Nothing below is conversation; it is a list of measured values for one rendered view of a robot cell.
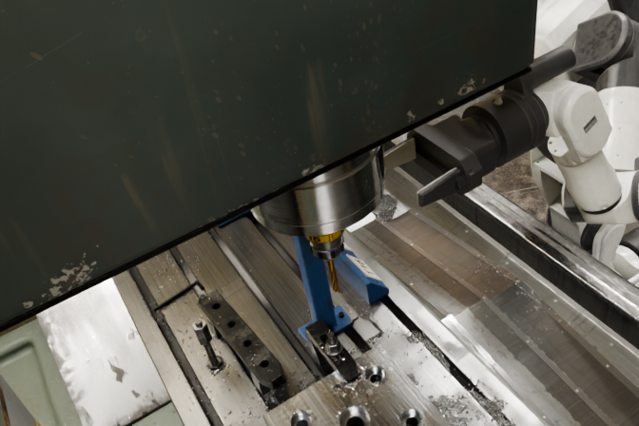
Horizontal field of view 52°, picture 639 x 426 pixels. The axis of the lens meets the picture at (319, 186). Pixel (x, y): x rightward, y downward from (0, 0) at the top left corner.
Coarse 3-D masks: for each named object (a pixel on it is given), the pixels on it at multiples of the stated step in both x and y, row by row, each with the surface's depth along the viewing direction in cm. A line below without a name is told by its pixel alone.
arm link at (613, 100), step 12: (600, 96) 110; (612, 96) 108; (624, 96) 106; (636, 96) 106; (612, 108) 107; (624, 108) 106; (636, 108) 106; (612, 120) 107; (624, 120) 105; (636, 120) 105; (612, 132) 106; (624, 132) 105; (636, 132) 105; (612, 144) 106; (624, 144) 104; (636, 144) 104; (612, 156) 105; (624, 156) 104; (636, 156) 104; (624, 168) 103; (636, 168) 103; (636, 180) 99; (564, 192) 106; (636, 192) 98; (636, 204) 98; (636, 216) 100
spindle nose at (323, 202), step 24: (336, 168) 63; (360, 168) 65; (384, 168) 70; (288, 192) 64; (312, 192) 64; (336, 192) 64; (360, 192) 66; (264, 216) 68; (288, 216) 66; (312, 216) 65; (336, 216) 66; (360, 216) 68
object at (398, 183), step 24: (384, 192) 195; (408, 192) 191; (432, 216) 182; (456, 216) 179; (480, 240) 171; (504, 264) 164; (552, 288) 155; (576, 312) 149; (600, 336) 143; (624, 360) 138
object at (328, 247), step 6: (336, 240) 77; (342, 240) 78; (312, 246) 78; (318, 246) 77; (324, 246) 77; (330, 246) 77; (336, 246) 77; (342, 246) 78; (312, 252) 79; (318, 252) 77; (324, 252) 77; (330, 252) 77; (336, 252) 78; (324, 258) 78; (330, 258) 78
